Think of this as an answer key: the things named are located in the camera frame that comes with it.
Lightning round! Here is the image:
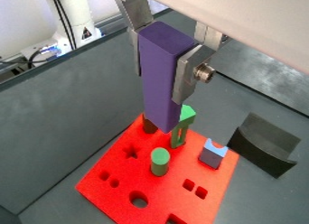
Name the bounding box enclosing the black curved fixture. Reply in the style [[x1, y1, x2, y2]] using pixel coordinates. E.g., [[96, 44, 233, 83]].
[[227, 113, 301, 178]]

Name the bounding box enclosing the green cylinder peg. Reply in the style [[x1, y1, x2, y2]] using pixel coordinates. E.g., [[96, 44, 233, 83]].
[[151, 147, 170, 176]]

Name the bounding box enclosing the blue arch block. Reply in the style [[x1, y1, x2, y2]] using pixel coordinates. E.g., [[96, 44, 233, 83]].
[[199, 138, 229, 170]]

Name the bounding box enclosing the red foam shape board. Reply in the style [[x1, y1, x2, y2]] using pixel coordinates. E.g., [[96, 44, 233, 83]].
[[76, 118, 240, 224]]

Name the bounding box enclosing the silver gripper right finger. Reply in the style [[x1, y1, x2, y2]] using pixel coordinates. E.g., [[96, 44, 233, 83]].
[[171, 22, 229, 104]]

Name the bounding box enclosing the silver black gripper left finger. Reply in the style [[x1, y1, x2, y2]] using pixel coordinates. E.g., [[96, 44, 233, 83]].
[[115, 0, 154, 75]]

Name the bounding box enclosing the purple rectangular block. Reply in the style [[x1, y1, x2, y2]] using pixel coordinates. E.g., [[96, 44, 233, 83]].
[[139, 22, 194, 133]]

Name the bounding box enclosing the green triangular arch peg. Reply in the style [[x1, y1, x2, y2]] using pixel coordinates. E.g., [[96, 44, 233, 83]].
[[170, 105, 197, 148]]

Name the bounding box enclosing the black cable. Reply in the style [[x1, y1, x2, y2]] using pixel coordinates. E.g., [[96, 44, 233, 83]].
[[0, 0, 78, 70]]

